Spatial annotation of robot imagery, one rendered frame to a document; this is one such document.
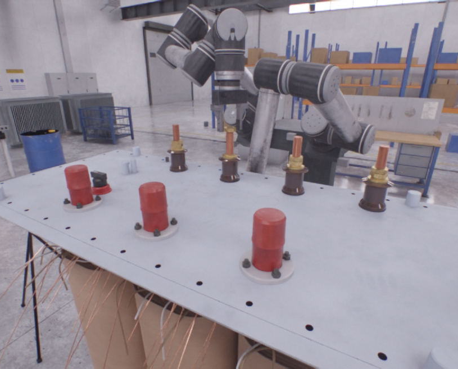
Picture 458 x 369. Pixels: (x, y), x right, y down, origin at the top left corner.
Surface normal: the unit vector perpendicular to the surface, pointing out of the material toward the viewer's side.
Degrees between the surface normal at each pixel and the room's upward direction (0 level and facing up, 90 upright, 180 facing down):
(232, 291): 0
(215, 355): 90
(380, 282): 0
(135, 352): 90
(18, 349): 0
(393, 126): 90
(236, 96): 90
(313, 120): 60
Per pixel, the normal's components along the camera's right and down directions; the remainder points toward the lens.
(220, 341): 0.50, 0.32
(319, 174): -0.60, 0.29
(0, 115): 0.87, 0.18
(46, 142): 0.67, 0.27
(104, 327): -0.26, 0.36
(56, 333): 0.00, -0.93
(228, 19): 0.16, 0.36
